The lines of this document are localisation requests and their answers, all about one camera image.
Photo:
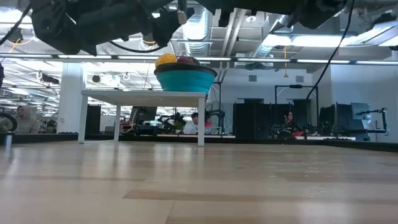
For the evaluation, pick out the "blue collapsible bowl grey rim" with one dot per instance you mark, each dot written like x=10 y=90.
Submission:
x=186 y=81

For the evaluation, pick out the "silver metal post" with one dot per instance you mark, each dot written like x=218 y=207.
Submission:
x=7 y=140

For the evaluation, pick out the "yellow fruit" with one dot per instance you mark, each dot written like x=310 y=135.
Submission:
x=166 y=59

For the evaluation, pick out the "black metal frame stand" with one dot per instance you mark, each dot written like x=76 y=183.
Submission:
x=295 y=86

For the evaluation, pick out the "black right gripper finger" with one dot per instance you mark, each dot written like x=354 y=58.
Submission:
x=264 y=6

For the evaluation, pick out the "person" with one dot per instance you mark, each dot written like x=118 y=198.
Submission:
x=192 y=124
x=26 y=121
x=289 y=123

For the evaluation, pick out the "dark red pepper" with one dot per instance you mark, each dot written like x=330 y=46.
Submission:
x=186 y=60

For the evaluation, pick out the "silver ventilation duct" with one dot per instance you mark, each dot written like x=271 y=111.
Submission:
x=197 y=31

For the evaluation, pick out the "dark monitor pair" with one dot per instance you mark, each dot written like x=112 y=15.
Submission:
x=335 y=118

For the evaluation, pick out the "black partition screen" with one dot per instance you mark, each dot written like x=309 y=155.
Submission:
x=255 y=121

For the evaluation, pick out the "white perforated metal riser shelf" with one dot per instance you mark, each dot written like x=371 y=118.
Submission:
x=140 y=98

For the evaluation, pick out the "monitor on arm mount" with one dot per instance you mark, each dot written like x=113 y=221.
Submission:
x=360 y=110

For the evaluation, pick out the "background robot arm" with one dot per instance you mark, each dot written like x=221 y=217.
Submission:
x=171 y=119

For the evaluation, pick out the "dark background monitor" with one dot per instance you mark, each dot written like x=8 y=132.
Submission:
x=144 y=115

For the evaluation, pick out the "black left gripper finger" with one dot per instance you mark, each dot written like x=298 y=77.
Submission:
x=166 y=28
x=124 y=21

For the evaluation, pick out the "ceiling light panel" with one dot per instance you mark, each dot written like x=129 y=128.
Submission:
x=326 y=40

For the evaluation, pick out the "black cabinet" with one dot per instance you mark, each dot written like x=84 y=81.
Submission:
x=93 y=118

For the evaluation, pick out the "black ceiling-hung camera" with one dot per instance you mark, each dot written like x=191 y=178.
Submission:
x=148 y=38

